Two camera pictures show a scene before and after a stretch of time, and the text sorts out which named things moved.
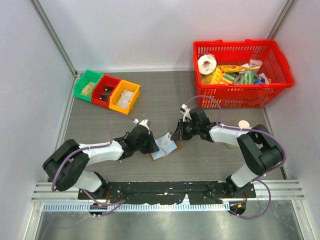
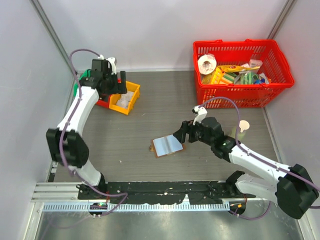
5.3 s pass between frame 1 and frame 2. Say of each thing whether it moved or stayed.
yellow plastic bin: stayed
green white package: stayed
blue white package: stayed
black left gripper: moved
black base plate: stayed
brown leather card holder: moved
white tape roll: stayed
